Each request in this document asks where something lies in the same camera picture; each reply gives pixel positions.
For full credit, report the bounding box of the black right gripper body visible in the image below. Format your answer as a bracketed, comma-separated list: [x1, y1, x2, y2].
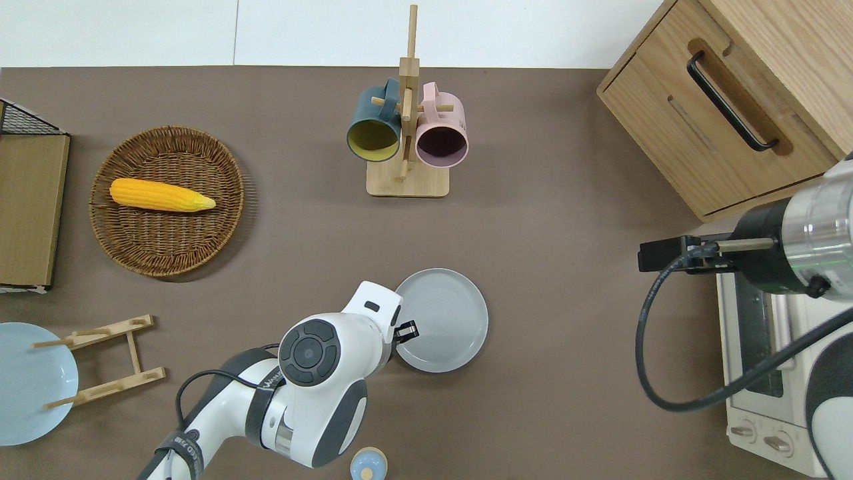
[686, 199, 830, 297]

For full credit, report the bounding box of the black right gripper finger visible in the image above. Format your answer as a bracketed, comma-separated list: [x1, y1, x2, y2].
[638, 235, 690, 274]

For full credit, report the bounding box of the gray plate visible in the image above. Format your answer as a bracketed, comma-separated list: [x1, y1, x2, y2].
[390, 268, 489, 374]

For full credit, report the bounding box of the wooden plate rack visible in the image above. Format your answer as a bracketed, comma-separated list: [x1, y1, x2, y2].
[31, 314, 167, 410]

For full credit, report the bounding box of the light blue plate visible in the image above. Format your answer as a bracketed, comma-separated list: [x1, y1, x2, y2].
[0, 322, 79, 447]

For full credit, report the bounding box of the brown table mat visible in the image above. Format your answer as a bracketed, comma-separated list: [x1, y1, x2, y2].
[0, 65, 853, 480]

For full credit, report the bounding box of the small blue wooden bell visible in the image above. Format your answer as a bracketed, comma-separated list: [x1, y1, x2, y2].
[350, 447, 389, 480]

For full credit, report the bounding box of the wooden drawer box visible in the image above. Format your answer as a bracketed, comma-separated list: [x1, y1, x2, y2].
[596, 0, 853, 223]

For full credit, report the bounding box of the small wooden block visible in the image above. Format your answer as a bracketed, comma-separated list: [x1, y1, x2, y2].
[366, 5, 456, 198]

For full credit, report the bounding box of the white toaster oven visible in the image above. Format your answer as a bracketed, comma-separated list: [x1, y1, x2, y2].
[715, 270, 853, 479]

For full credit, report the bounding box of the dark blue mug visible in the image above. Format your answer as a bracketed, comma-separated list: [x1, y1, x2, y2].
[346, 78, 404, 163]

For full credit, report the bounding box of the pink mug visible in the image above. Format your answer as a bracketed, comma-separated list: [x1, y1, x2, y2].
[415, 82, 470, 169]

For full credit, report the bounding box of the brown wicker basket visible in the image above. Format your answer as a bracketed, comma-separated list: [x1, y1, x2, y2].
[89, 125, 246, 278]

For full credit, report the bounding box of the yellow corn cob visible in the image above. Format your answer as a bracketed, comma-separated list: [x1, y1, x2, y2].
[109, 177, 217, 213]

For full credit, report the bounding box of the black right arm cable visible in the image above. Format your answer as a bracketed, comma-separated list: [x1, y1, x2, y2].
[635, 239, 853, 412]

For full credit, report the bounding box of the black drawer handle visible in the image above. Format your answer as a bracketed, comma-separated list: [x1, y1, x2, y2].
[686, 51, 780, 153]

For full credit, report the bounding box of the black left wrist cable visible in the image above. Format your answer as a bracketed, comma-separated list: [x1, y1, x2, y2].
[175, 342, 284, 431]

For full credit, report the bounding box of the wire shelf with wooden boards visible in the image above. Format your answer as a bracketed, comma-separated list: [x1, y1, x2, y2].
[0, 99, 71, 294]

